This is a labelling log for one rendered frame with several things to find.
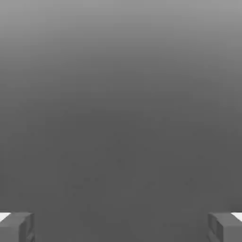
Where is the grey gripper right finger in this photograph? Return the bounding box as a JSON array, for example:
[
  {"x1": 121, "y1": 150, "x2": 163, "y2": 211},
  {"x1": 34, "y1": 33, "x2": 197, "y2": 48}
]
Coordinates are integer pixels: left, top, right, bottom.
[{"x1": 207, "y1": 211, "x2": 242, "y2": 242}]

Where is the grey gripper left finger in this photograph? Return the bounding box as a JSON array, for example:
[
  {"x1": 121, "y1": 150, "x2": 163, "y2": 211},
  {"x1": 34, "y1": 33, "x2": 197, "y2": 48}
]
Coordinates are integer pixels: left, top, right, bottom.
[{"x1": 0, "y1": 211, "x2": 36, "y2": 242}]

